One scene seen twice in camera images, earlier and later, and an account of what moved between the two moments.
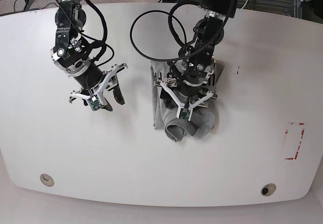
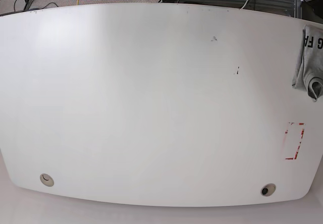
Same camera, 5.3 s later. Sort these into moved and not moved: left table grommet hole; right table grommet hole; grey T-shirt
Moved: grey T-shirt
Not moved: right table grommet hole; left table grommet hole
